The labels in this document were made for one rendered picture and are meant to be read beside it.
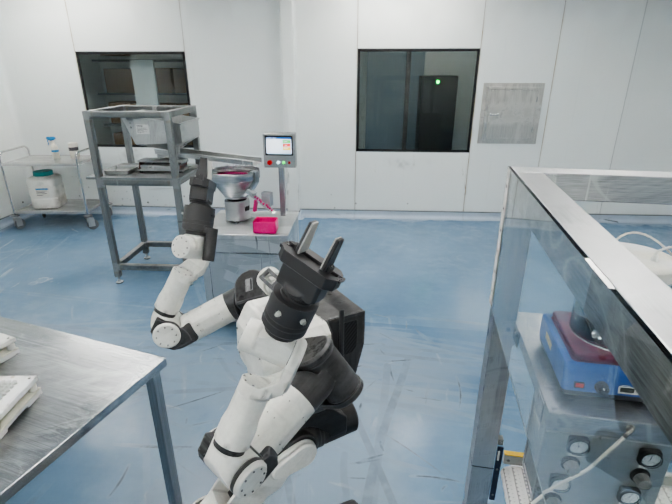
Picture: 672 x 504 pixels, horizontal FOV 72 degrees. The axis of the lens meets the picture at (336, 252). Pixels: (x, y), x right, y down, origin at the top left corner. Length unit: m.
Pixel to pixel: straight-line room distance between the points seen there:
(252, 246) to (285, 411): 2.29
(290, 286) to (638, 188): 0.76
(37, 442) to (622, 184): 1.65
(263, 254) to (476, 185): 3.52
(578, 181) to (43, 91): 6.46
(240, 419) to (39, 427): 0.90
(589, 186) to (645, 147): 5.58
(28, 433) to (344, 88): 4.85
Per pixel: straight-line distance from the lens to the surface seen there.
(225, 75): 5.96
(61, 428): 1.67
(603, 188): 1.13
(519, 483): 1.44
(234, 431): 0.93
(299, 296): 0.79
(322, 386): 1.04
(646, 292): 0.56
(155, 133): 4.11
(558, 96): 6.16
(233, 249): 3.26
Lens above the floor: 1.83
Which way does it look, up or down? 22 degrees down
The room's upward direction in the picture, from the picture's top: straight up
